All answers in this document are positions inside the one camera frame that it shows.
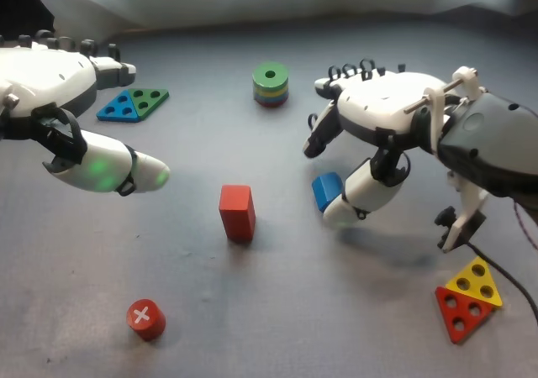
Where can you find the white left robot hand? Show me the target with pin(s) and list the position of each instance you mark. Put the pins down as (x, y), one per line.
(46, 75)

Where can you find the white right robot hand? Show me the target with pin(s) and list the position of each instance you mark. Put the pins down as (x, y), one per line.
(378, 105)

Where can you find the blue cube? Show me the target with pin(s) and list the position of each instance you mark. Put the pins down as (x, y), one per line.
(325, 189)

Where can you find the red rectangular block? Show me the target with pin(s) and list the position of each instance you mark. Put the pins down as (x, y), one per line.
(237, 212)

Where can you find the blue triangle piece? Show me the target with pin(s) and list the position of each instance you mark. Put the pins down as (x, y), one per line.
(118, 117)

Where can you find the green triangle block with holes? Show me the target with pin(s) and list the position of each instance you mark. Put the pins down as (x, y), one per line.
(146, 98)

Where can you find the yellow triangle block with holes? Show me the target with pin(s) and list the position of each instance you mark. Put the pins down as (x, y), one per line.
(476, 285)

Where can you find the red triangle piece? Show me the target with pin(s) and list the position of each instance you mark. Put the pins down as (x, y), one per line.
(465, 316)

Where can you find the grey tablecloth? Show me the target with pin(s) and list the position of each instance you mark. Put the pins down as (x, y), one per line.
(294, 290)

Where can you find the red cylinder with white cross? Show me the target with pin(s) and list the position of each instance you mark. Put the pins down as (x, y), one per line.
(145, 321)

